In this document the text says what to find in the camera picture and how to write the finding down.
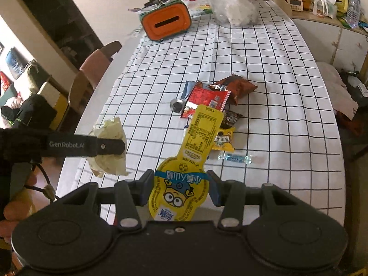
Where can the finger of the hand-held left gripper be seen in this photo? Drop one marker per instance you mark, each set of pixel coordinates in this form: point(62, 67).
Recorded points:
point(112, 147)

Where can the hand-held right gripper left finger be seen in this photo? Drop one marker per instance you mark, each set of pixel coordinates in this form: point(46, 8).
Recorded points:
point(147, 188)

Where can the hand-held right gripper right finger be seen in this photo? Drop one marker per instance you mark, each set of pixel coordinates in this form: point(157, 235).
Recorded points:
point(215, 191)

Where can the blue and white candy wrapper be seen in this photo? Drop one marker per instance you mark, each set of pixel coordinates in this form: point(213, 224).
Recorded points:
point(234, 158)

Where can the yellow cartoon snack packet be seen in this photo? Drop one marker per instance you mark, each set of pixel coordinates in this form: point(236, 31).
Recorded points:
point(201, 129)

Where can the dark brown small snack packet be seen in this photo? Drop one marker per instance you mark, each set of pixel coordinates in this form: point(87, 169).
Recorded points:
point(231, 119)

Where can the small silver cup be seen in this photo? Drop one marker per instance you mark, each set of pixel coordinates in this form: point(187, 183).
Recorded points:
point(176, 105)

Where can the red snack packet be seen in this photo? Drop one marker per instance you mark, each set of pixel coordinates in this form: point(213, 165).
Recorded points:
point(204, 96)

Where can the person's left hand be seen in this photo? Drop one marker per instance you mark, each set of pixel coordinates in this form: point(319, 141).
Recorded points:
point(20, 211)

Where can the black jacket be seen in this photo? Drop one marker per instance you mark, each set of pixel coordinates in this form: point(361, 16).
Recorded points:
point(34, 110)

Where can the small yellow snack packet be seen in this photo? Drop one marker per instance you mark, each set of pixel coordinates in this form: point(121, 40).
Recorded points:
point(224, 141)

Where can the checked white tablecloth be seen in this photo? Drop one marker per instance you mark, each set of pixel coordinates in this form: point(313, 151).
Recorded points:
point(258, 138)

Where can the pink chair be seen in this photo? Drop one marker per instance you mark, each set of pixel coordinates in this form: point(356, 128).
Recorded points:
point(93, 69)

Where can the blue cushion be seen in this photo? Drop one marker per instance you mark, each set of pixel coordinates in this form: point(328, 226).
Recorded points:
point(15, 61)

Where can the light blue snack packet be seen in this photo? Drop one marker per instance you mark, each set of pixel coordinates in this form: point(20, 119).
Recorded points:
point(189, 87)

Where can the dark brown chair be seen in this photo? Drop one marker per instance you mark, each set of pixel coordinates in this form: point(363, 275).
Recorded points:
point(110, 47)

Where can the glossy brown snack packet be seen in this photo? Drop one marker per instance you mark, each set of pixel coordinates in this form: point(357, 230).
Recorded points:
point(235, 87)

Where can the dark bookshelf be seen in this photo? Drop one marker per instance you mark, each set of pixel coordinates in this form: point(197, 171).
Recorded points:
point(63, 14)

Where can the orange tissue box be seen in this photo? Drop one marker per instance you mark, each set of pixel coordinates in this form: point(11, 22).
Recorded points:
point(166, 20)

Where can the white and green packet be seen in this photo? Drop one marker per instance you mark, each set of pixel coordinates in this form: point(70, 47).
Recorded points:
point(198, 7)

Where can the black bag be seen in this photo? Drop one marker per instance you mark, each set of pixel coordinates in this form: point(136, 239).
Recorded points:
point(356, 84)

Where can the clear plastic bag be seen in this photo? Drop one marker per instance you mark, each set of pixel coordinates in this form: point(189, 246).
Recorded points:
point(238, 8)

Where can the cream cabinet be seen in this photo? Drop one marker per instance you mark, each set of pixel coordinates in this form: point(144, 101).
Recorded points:
point(327, 40)

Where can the white kitchen timer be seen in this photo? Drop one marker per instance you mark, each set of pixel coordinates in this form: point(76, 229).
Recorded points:
point(296, 5)

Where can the white paper bag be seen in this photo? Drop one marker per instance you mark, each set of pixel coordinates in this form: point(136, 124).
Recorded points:
point(323, 5)

